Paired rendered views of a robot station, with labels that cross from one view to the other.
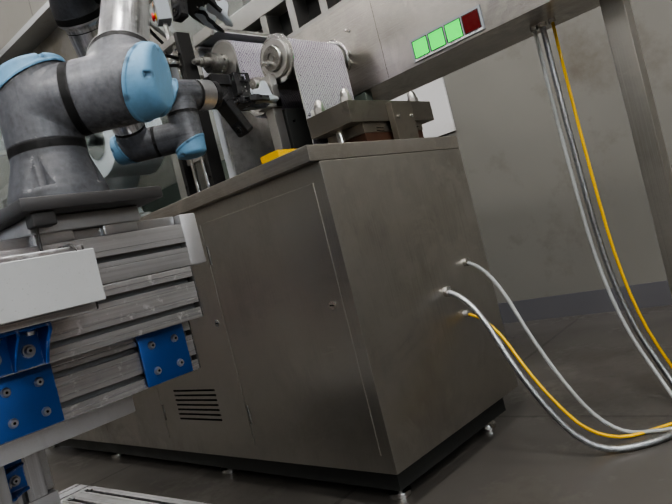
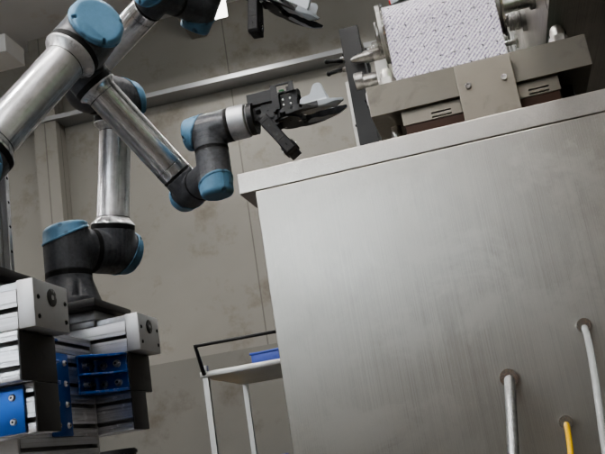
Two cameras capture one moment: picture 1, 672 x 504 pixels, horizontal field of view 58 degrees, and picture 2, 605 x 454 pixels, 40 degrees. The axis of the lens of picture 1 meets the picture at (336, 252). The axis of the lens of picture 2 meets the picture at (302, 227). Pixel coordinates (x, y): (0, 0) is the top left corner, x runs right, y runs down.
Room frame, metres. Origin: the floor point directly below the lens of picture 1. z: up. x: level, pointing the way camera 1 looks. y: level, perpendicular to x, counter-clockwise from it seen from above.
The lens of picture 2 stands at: (0.72, -1.27, 0.40)
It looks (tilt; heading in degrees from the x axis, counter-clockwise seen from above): 15 degrees up; 58
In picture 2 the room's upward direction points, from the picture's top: 9 degrees counter-clockwise
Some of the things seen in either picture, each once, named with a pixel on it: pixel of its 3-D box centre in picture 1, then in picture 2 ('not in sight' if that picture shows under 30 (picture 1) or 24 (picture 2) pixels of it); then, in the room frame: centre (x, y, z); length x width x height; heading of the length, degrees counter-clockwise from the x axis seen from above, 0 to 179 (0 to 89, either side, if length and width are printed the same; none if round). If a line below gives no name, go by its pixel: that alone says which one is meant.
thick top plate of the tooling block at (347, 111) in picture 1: (373, 119); (477, 92); (1.81, -0.21, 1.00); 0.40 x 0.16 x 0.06; 136
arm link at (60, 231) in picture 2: not in sight; (68, 248); (1.28, 0.78, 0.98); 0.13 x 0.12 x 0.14; 17
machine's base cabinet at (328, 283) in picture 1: (189, 339); (497, 407); (2.51, 0.68, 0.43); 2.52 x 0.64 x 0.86; 46
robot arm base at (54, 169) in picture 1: (55, 177); not in sight; (0.95, 0.40, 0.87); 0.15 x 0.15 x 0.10
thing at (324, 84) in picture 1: (328, 97); (450, 68); (1.87, -0.09, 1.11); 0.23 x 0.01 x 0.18; 136
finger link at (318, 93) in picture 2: (265, 91); (320, 95); (1.65, 0.08, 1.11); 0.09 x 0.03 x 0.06; 127
